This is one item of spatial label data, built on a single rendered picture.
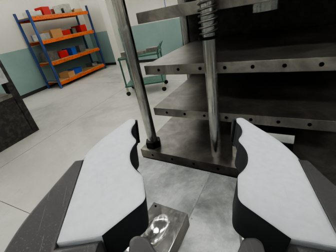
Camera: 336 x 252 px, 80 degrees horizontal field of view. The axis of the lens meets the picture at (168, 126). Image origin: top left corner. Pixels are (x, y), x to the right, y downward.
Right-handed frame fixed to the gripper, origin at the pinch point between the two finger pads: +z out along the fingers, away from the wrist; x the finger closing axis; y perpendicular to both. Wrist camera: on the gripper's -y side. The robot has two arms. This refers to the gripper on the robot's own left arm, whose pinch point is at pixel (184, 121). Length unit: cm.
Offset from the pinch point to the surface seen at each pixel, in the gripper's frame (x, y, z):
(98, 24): -303, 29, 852
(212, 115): 17, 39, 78
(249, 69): 30, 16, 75
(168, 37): -29, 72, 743
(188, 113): 6, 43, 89
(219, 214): 16, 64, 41
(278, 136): 46, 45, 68
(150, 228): -11, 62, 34
